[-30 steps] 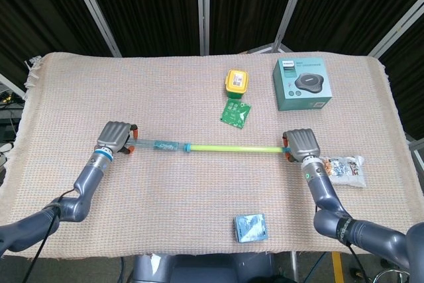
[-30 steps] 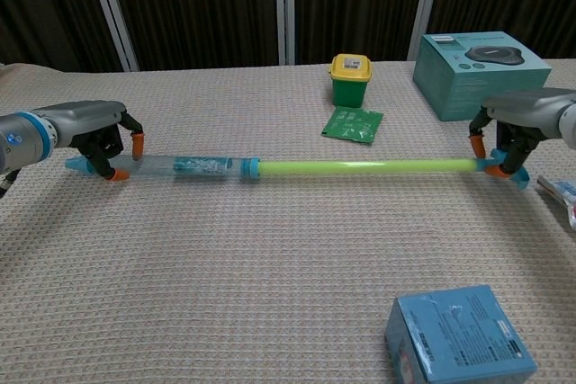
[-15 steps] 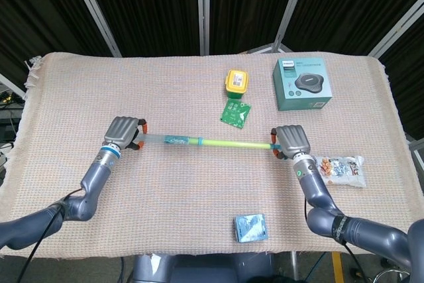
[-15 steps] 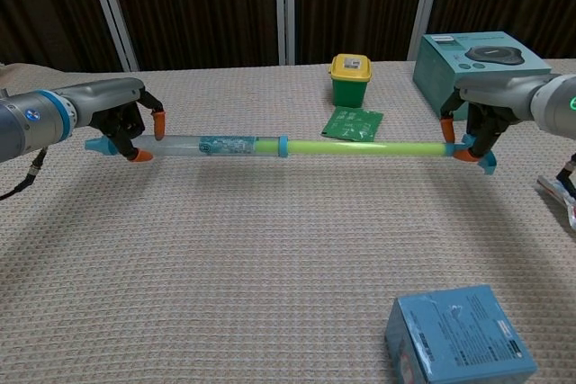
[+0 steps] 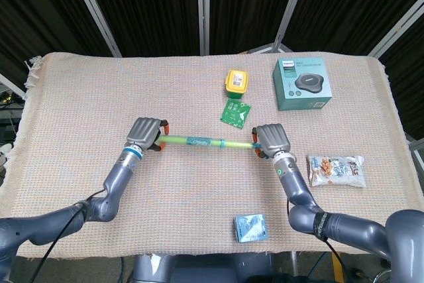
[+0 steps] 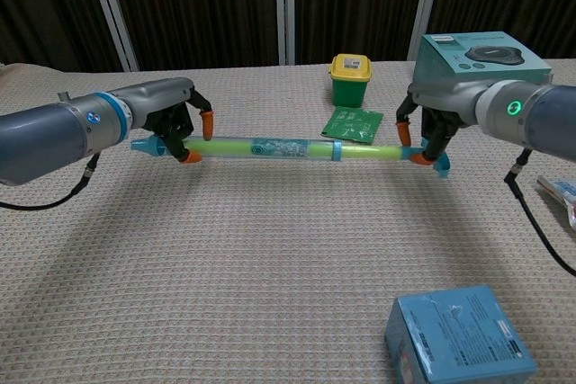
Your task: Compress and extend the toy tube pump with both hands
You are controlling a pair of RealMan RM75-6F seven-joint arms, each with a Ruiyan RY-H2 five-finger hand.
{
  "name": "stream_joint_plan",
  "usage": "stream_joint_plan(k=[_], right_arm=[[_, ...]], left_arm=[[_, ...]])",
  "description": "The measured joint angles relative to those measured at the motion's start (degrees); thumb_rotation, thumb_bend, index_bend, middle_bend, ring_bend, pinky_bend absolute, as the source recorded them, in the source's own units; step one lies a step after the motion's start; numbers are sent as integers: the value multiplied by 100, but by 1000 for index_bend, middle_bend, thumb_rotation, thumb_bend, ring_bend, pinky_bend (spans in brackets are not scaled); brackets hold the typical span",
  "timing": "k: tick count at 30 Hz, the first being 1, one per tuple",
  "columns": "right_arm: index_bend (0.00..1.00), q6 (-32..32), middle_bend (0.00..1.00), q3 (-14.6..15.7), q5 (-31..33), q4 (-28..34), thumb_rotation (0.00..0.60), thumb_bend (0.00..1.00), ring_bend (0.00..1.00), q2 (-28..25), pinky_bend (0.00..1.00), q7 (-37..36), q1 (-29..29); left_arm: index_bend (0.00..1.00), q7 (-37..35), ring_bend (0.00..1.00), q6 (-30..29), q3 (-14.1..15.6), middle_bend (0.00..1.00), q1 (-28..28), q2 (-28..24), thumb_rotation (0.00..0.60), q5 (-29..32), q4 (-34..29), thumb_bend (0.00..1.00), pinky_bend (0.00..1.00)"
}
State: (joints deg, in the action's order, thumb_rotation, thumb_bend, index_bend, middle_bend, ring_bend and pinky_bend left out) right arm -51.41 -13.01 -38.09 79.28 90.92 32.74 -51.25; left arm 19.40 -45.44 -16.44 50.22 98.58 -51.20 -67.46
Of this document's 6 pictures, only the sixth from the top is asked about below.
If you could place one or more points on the yellow green mini bin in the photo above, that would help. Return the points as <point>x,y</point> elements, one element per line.
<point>350,87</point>

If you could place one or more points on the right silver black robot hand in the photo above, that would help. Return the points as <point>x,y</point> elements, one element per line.
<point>450,100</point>

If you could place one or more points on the green foil sachet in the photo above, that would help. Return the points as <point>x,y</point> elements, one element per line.
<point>353,125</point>

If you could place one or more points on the pink woven table cloth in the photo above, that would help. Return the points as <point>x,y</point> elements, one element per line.
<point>225,244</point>

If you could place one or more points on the white partition frame post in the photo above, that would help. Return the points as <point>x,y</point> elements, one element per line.
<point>284,6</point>
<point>425,2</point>
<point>110,11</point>

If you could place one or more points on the teal speaker product box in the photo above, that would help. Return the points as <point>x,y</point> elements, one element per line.
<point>445,65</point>

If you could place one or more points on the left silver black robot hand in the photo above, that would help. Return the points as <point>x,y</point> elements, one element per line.
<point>157,105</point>

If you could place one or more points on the small blue cardboard box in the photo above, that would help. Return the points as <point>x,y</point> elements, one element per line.
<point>459,339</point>

